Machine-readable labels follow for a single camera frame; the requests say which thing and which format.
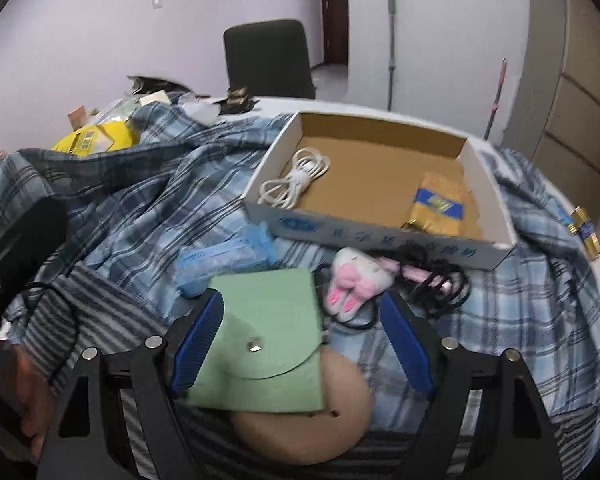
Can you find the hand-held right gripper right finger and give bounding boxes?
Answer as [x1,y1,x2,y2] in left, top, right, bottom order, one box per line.
[379,290,565,480]

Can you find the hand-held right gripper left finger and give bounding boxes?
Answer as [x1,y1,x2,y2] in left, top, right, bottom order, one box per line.
[36,289,226,480]

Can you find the black hair ties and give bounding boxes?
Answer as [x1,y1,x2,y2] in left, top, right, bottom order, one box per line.
[312,245,473,331]

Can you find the pink pen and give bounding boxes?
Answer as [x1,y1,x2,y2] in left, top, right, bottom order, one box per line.
[380,257,453,296]

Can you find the green felt pouch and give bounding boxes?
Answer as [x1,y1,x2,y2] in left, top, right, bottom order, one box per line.
[184,267,326,415]

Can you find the blue face mask packet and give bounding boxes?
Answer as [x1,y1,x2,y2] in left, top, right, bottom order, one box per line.
[176,222,276,297]

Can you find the white pink plush tooth toy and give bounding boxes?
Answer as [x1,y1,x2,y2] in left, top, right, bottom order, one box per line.
[324,247,393,322]

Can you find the beige round pad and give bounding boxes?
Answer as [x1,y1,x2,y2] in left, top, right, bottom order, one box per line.
[228,347,372,466]

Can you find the white cardboard box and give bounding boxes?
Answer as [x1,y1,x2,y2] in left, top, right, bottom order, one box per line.
[243,111,517,270]

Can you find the person's left hand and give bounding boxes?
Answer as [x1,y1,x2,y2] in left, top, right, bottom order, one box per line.
[0,345,49,453]

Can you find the grey striped cloth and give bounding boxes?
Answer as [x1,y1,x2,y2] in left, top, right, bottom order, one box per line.
[0,264,481,480]

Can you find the yellow packet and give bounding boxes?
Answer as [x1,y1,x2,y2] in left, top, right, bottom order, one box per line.
[51,120,141,155]

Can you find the blue plaid shirt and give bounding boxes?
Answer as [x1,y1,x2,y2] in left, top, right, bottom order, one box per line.
[0,107,600,436]

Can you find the gold blue packet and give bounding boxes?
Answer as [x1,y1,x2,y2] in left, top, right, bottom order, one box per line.
[401,171,468,237]

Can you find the dark crumpled bag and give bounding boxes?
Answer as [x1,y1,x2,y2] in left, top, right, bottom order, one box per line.
[127,75,181,96]

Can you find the gold foil packet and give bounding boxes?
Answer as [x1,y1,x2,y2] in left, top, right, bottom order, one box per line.
[581,224,600,261]
[568,206,595,235]

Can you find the clear plastic bag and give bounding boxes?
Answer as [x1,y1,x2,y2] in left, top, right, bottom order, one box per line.
[180,95,226,123]

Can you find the black gold packet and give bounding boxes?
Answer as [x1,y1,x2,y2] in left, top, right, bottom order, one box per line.
[219,85,257,115]

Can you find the pink stick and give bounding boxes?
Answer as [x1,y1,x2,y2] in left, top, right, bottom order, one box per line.
[482,57,507,141]

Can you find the beige cabinet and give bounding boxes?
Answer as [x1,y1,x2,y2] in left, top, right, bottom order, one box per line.
[502,0,600,226]

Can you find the black chair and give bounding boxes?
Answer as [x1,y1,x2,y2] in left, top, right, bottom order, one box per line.
[223,19,317,101]

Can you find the grey mop pole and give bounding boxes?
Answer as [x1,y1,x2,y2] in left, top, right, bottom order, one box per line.
[384,0,397,111]

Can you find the white coiled cable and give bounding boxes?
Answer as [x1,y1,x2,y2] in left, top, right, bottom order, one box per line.
[257,147,331,210]

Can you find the dark door frame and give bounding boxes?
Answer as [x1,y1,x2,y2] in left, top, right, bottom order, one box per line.
[320,0,349,66]

